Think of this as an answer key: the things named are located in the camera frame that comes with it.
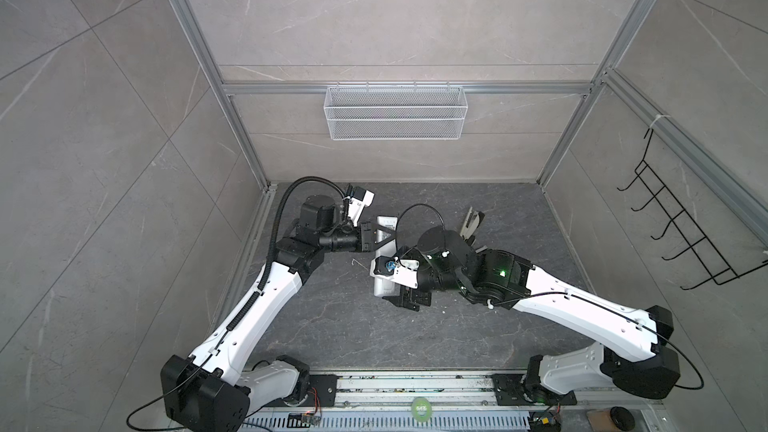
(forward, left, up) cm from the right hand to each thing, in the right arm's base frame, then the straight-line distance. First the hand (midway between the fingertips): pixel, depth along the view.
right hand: (388, 272), depth 64 cm
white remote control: (-3, +1, -2) cm, 3 cm away
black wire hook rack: (+2, -68, +3) cm, 68 cm away
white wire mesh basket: (+59, -4, +2) cm, 60 cm away
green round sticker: (-22, -7, -28) cm, 37 cm away
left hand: (+9, -1, +3) cm, 10 cm away
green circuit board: (-25, -36, -29) cm, 53 cm away
